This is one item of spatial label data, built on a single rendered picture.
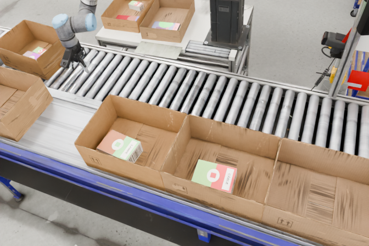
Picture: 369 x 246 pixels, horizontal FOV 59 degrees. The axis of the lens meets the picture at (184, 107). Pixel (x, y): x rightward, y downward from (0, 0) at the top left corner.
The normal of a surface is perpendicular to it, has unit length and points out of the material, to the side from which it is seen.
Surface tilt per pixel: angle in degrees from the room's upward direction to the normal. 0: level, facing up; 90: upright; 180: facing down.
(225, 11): 90
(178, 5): 88
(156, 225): 0
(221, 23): 90
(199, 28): 0
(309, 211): 0
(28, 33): 90
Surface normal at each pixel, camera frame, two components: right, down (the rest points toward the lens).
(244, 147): -0.37, 0.72
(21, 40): 0.89, 0.29
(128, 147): -0.09, -0.65
